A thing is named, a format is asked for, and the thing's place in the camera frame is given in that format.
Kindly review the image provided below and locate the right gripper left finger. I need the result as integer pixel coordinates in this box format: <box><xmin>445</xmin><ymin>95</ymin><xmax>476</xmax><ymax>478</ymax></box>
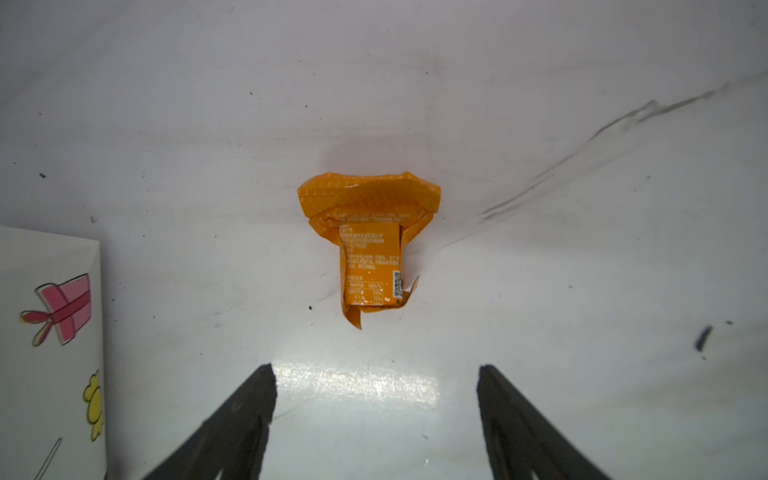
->
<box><xmin>146</xmin><ymin>364</ymin><xmax>277</xmax><ymax>480</ymax></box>

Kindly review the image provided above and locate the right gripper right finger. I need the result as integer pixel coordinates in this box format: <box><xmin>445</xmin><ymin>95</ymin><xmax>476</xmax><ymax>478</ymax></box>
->
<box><xmin>476</xmin><ymin>364</ymin><xmax>608</xmax><ymax>480</ymax></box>

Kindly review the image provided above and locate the white paper gift bag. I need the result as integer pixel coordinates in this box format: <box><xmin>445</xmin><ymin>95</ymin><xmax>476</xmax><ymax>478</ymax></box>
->
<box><xmin>1</xmin><ymin>227</ymin><xmax>107</xmax><ymax>479</ymax></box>

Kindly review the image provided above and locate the small orange snack packet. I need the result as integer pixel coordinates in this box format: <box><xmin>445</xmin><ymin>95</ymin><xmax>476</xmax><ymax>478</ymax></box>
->
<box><xmin>297</xmin><ymin>172</ymin><xmax>442</xmax><ymax>329</ymax></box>

